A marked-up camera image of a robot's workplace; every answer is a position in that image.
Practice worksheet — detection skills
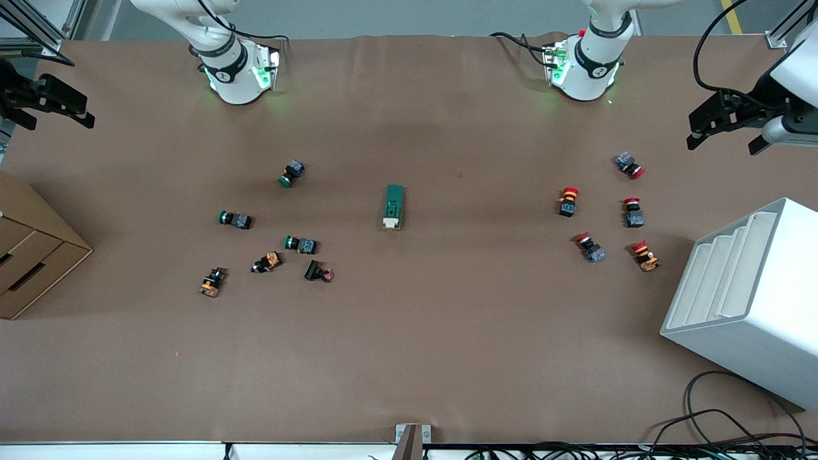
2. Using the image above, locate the red button with orange block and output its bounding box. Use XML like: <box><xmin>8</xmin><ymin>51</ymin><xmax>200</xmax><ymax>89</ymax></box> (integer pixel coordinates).
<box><xmin>630</xmin><ymin>240</ymin><xmax>661</xmax><ymax>273</ymax></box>

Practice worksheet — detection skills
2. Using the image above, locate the thin black base cable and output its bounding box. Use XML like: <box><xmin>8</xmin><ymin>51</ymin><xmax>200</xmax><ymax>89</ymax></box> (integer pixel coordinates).
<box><xmin>195</xmin><ymin>0</ymin><xmax>289</xmax><ymax>44</ymax></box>

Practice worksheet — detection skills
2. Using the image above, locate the black cable bundle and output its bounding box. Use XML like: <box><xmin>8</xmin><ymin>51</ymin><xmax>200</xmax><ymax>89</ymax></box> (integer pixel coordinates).
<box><xmin>467</xmin><ymin>440</ymin><xmax>818</xmax><ymax>460</ymax></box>

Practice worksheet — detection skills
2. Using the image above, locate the brown cardboard box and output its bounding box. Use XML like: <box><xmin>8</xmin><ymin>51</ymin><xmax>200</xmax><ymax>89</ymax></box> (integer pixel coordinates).
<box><xmin>0</xmin><ymin>171</ymin><xmax>94</xmax><ymax>320</ymax></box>

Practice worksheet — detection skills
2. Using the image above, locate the silver table edge bracket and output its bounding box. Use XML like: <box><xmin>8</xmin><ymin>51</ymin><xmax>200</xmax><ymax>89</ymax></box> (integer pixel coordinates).
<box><xmin>395</xmin><ymin>423</ymin><xmax>433</xmax><ymax>460</ymax></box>

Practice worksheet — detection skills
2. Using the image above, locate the white table edge rail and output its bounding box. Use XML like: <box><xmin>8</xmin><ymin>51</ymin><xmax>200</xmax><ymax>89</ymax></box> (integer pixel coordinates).
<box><xmin>0</xmin><ymin>440</ymin><xmax>397</xmax><ymax>460</ymax></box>

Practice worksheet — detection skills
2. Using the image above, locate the aluminium frame profile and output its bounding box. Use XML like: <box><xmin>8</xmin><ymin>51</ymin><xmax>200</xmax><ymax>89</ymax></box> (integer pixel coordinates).
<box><xmin>764</xmin><ymin>0</ymin><xmax>818</xmax><ymax>49</ymax></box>
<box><xmin>0</xmin><ymin>0</ymin><xmax>87</xmax><ymax>53</ymax></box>

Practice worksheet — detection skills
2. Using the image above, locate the black looping cable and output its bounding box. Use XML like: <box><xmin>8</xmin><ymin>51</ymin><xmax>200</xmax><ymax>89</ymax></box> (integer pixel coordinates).
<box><xmin>684</xmin><ymin>369</ymin><xmax>809</xmax><ymax>448</ymax></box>

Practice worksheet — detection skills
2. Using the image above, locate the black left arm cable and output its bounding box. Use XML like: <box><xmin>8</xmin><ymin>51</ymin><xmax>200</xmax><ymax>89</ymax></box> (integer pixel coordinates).
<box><xmin>693</xmin><ymin>0</ymin><xmax>748</xmax><ymax>96</ymax></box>

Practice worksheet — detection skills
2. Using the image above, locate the green load switch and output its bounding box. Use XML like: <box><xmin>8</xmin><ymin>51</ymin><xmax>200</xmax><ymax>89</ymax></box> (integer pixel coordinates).
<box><xmin>382</xmin><ymin>184</ymin><xmax>405</xmax><ymax>231</ymax></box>

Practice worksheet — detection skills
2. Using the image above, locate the white stepped rack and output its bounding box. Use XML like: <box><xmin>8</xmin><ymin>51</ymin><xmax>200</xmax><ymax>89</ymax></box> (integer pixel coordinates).
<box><xmin>660</xmin><ymin>197</ymin><xmax>818</xmax><ymax>411</ymax></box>

